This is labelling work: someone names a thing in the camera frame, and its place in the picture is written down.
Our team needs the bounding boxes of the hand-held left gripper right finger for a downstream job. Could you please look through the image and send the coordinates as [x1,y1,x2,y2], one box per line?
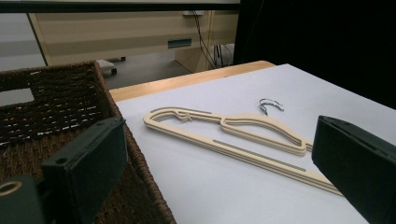
[311,115,396,224]

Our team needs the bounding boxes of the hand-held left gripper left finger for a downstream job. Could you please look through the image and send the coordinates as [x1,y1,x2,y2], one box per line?
[41,116,129,224]

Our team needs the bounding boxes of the brown woven basket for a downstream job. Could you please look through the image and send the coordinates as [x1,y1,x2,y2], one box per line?
[0,60,177,224]

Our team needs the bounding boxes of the cream plastic clothes hanger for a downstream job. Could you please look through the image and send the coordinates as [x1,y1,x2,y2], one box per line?
[143,99,344,197]
[143,98,344,195]

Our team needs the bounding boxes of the grey wheeled base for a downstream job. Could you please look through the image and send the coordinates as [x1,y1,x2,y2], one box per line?
[95,56,127,77]

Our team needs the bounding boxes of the beige wooden cabinet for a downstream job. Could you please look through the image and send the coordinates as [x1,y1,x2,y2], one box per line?
[27,10,240,73]

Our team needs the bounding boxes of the black curtain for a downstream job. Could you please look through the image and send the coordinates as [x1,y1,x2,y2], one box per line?
[233,0,396,110]

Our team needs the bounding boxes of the white table mat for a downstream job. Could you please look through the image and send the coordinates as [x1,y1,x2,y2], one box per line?
[115,63,396,224]

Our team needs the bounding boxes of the dark horizontal bar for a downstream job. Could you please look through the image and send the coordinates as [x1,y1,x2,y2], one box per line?
[0,1,241,14]

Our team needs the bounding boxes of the black cables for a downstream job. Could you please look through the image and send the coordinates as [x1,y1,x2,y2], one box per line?
[190,10,234,70]

